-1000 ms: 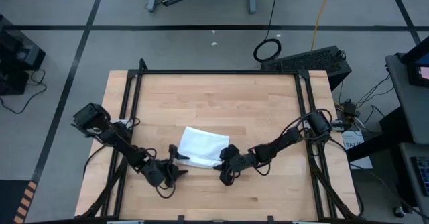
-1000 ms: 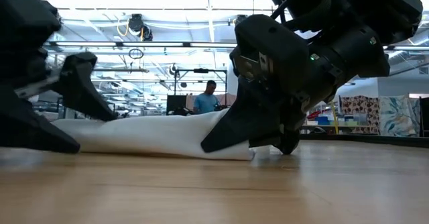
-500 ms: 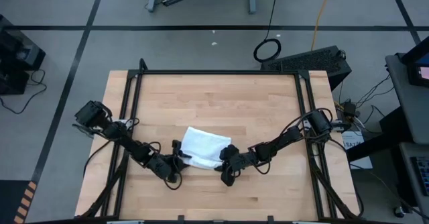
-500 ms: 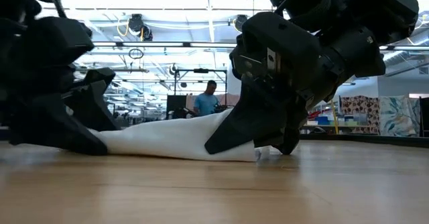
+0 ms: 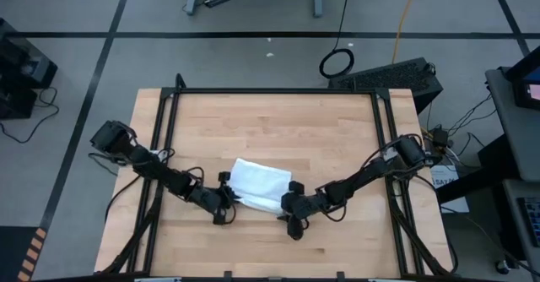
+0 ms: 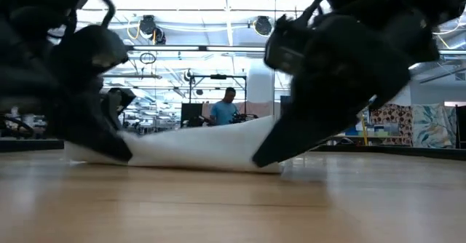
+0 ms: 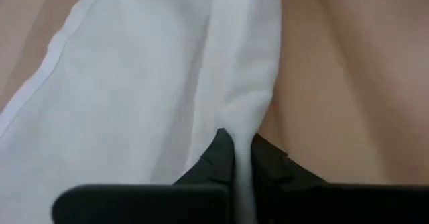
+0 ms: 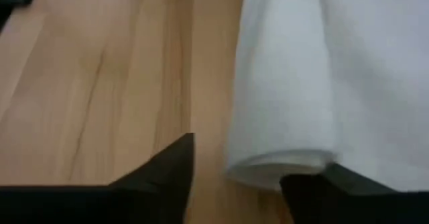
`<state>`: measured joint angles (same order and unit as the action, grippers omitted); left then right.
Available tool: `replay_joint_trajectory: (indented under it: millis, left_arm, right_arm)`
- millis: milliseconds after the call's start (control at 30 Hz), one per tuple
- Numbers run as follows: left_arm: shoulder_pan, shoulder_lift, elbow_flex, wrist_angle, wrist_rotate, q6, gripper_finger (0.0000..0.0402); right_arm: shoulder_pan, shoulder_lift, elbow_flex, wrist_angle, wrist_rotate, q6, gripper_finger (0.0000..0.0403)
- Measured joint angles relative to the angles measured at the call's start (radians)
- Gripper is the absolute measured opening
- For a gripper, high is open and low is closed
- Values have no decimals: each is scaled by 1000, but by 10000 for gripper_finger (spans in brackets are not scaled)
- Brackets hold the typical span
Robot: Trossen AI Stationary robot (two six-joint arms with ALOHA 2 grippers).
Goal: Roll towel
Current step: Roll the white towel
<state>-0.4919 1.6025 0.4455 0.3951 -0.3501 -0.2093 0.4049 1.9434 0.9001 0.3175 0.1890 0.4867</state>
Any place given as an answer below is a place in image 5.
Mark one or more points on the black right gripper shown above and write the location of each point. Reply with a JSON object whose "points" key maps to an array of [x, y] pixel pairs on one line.
{"points": [[299, 206]]}

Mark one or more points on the grey desk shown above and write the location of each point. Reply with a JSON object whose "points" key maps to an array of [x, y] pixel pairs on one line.
{"points": [[514, 138], [512, 231]]}

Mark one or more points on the black computer case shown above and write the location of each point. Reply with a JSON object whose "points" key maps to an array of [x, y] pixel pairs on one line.
{"points": [[392, 79]]}

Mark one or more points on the black power adapter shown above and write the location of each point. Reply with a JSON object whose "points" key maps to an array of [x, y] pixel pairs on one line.
{"points": [[439, 137]]}

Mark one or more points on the black table frame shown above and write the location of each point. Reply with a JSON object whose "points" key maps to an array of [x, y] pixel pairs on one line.
{"points": [[274, 91]]}

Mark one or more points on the white paper sheet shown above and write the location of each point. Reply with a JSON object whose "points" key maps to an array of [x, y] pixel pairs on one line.
{"points": [[453, 197]]}

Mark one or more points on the black desk base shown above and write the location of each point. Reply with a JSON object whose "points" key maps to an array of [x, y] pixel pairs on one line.
{"points": [[485, 176]]}

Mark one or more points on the black laptop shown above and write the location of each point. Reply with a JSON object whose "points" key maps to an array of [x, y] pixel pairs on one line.
{"points": [[527, 92]]}

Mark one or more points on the white cloth towel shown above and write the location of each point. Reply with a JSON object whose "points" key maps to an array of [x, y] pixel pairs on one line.
{"points": [[259, 182]]}

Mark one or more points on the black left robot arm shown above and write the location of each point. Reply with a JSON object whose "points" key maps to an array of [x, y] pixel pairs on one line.
{"points": [[147, 164]]}

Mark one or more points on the black power strip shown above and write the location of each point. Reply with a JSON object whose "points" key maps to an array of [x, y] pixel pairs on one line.
{"points": [[219, 0]]}

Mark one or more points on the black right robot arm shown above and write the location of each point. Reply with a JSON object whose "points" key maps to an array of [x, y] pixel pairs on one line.
{"points": [[367, 172]]}

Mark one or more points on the black keyboard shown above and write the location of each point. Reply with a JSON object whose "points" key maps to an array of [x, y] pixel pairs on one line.
{"points": [[532, 223]]}

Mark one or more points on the black equipment cart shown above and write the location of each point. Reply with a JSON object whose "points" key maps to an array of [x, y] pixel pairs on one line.
{"points": [[21, 71]]}

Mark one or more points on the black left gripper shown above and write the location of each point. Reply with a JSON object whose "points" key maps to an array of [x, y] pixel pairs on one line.
{"points": [[215, 199]]}

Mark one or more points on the black mat with orange stripes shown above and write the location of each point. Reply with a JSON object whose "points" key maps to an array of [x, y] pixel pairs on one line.
{"points": [[17, 256]]}

